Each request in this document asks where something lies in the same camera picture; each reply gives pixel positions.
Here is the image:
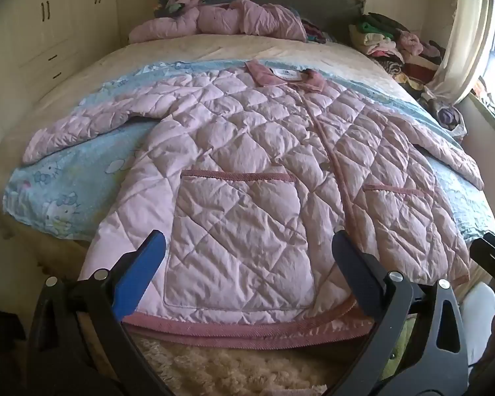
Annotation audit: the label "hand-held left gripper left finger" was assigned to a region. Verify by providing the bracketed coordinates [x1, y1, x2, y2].
[27, 230, 175, 396]

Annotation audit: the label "cream wardrobe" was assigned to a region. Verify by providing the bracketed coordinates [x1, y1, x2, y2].
[0, 0, 121, 91]

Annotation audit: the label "crumpled pink padded jacket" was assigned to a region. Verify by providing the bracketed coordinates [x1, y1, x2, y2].
[128, 0, 308, 44]

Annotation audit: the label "dark grey green cloth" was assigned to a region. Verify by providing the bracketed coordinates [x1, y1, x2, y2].
[154, 2, 183, 19]

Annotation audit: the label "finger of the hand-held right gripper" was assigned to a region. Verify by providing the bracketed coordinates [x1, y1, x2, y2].
[470, 233, 495, 283]

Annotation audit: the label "pile of folded clothes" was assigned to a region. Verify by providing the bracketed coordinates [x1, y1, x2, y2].
[348, 12, 444, 91]

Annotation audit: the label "pink quilted jacket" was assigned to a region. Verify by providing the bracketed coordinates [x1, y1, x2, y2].
[21, 60, 485, 339]

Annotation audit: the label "grey padded headboard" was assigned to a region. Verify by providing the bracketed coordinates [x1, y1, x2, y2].
[159, 0, 366, 44]

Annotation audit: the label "plastic bag with purple clothes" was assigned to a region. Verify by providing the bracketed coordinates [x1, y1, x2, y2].
[435, 105, 467, 141]

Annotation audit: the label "colourful striped clothes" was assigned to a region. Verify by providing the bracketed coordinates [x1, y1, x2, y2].
[300, 18, 328, 44]

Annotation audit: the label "blue cartoon print sheet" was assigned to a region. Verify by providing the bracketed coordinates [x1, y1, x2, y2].
[2, 60, 495, 243]

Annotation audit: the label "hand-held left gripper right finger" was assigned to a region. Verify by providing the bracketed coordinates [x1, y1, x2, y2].
[331, 226, 469, 396]

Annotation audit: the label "cream fluffy rug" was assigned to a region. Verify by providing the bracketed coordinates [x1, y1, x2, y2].
[130, 332, 331, 396]

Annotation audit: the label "bed with cream bedsheet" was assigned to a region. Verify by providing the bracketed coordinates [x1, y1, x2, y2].
[0, 33, 495, 265]

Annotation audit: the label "clutter on window sill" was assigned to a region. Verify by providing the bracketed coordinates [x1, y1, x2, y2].
[474, 86, 495, 141]

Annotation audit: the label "cream curtain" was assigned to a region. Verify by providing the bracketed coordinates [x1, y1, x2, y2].
[424, 0, 495, 106]

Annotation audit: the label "white round object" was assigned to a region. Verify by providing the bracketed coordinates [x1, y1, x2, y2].
[458, 280, 495, 364]

